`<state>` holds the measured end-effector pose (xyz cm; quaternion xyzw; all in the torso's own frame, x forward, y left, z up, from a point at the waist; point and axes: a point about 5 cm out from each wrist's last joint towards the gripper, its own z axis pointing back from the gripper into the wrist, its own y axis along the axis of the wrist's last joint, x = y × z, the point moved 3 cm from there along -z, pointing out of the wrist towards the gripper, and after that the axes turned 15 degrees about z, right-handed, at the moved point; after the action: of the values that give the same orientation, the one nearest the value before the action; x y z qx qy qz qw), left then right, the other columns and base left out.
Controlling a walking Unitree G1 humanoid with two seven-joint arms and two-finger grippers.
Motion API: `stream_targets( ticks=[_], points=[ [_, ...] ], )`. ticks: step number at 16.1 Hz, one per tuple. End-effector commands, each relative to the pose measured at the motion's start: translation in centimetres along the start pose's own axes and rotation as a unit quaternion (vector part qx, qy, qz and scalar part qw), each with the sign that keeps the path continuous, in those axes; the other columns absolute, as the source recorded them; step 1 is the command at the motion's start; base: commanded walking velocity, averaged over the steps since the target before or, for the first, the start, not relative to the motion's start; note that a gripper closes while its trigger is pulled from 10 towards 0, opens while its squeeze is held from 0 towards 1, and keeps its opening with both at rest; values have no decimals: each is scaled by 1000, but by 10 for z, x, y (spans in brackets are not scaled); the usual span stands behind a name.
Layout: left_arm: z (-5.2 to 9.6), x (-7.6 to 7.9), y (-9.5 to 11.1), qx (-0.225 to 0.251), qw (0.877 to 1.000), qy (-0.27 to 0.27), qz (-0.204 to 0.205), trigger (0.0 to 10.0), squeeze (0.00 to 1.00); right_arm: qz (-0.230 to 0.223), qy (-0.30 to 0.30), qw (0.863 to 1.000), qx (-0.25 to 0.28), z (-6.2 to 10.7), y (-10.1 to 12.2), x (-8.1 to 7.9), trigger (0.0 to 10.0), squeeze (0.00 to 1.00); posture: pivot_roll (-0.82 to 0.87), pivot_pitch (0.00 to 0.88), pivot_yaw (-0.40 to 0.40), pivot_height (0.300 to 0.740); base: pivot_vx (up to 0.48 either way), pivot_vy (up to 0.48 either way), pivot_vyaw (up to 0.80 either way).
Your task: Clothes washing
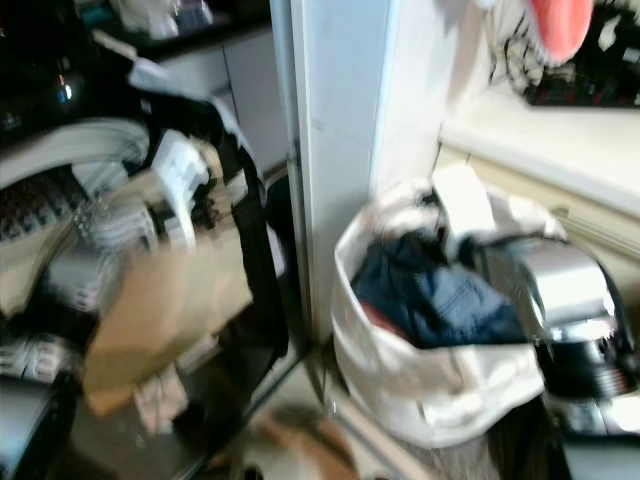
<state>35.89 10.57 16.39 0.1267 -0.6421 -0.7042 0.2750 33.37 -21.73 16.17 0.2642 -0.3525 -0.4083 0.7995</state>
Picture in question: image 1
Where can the pink red hanging object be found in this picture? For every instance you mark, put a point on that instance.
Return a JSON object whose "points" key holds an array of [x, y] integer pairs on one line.
{"points": [[560, 25]]}

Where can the cream counter cabinet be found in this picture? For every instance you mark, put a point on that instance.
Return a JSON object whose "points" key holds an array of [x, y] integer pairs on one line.
{"points": [[550, 150]]}

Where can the black white patterned fabric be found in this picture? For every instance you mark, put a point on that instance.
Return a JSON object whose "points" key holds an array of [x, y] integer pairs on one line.
{"points": [[590, 70]]}

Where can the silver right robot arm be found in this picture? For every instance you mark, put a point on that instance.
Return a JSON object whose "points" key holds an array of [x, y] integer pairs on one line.
{"points": [[560, 300]]}

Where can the white kitchen cabinet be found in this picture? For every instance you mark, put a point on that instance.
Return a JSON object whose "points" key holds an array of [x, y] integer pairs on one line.
{"points": [[250, 80]]}

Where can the white laundry bag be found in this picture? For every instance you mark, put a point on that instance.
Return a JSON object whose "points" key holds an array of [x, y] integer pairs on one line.
{"points": [[420, 390]]}

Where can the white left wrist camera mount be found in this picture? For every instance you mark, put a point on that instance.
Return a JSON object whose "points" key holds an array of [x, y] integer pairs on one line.
{"points": [[182, 175]]}

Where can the blue denim jeans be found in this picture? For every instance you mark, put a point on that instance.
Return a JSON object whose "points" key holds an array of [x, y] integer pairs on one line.
{"points": [[430, 300]]}

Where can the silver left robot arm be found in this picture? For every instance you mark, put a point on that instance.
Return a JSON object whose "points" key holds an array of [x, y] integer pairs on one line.
{"points": [[35, 400]]}

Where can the tan cloth garment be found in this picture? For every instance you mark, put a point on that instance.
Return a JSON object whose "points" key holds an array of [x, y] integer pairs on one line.
{"points": [[160, 310]]}

